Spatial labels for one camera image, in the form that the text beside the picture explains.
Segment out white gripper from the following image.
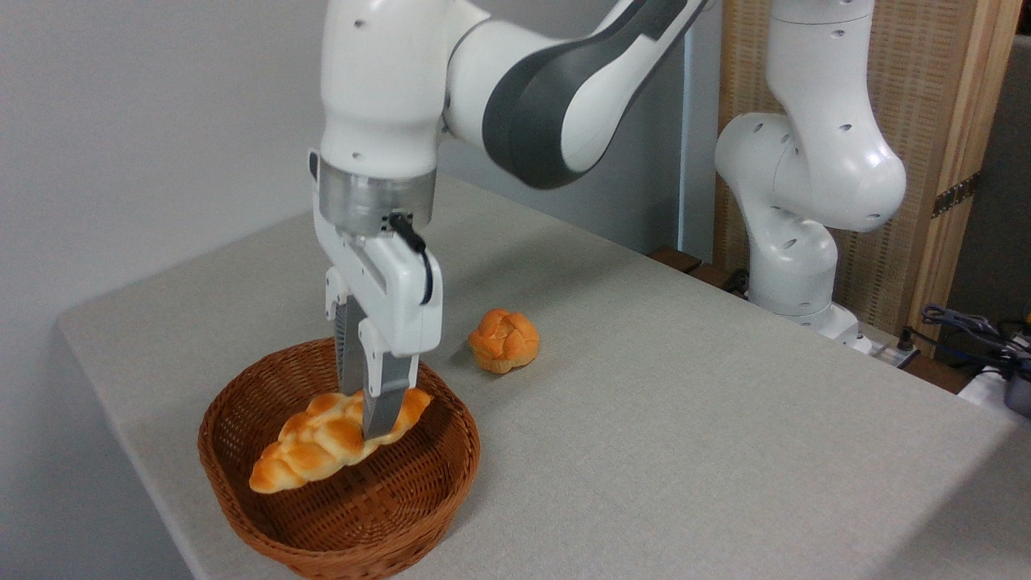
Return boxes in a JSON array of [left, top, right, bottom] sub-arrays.
[[313, 205, 444, 442]]

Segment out long braided bread loaf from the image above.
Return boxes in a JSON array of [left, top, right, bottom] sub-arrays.
[[249, 387, 433, 495]]

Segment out brown wicker basket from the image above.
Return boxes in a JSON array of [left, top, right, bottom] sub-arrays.
[[197, 337, 482, 580]]

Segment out round knotted bread roll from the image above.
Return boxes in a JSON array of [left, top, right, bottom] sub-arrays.
[[468, 309, 540, 375]]

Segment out metal screen hinge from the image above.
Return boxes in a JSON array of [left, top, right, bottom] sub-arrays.
[[932, 172, 982, 219]]

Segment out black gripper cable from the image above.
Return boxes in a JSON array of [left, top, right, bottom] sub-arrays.
[[388, 211, 435, 306]]

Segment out white vertical wall trim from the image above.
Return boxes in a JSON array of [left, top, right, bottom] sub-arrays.
[[678, 0, 723, 260]]

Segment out black cable bundle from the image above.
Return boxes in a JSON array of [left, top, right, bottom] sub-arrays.
[[898, 304, 1031, 379]]

